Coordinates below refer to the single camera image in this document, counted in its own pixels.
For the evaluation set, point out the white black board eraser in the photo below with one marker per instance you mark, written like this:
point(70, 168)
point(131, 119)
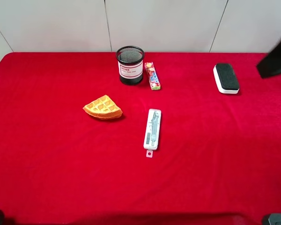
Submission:
point(225, 78)

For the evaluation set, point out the dark right base corner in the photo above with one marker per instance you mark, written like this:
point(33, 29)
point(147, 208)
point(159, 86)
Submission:
point(272, 219)

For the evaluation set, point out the candy stick pack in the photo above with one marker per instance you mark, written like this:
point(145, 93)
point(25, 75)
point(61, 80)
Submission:
point(152, 76)

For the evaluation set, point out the white compass case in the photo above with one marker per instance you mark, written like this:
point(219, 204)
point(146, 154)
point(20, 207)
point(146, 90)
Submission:
point(152, 132)

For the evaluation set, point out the black mesh pen cup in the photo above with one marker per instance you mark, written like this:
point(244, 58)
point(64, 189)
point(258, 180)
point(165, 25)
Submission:
point(130, 64)

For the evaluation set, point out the red velvet tablecloth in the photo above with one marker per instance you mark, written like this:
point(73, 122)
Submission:
point(218, 160)

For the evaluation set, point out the orange waffle wedge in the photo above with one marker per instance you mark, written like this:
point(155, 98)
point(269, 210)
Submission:
point(103, 108)

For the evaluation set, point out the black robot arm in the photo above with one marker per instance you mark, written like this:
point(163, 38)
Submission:
point(271, 64)

